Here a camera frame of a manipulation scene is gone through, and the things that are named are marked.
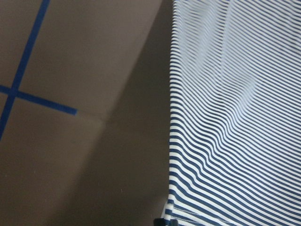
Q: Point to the striped polo shirt white collar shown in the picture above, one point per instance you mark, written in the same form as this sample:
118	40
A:
235	113

